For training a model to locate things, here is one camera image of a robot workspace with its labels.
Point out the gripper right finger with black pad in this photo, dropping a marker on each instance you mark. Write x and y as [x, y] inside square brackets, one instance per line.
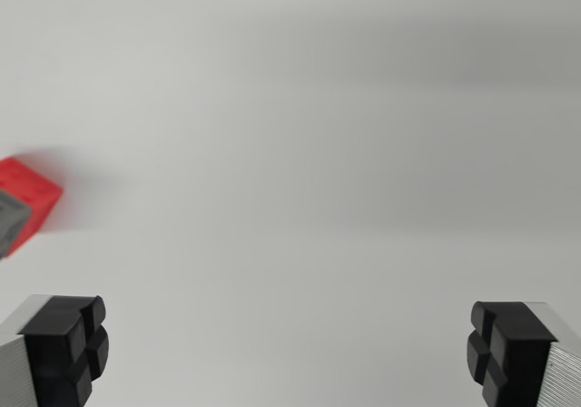
[522, 357]

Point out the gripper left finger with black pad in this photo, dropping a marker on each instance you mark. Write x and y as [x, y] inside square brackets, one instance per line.
[54, 352]

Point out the grey embossed lion cube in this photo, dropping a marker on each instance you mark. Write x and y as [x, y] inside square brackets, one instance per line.
[11, 223]

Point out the red plastic cube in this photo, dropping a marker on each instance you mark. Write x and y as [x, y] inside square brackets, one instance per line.
[34, 189]

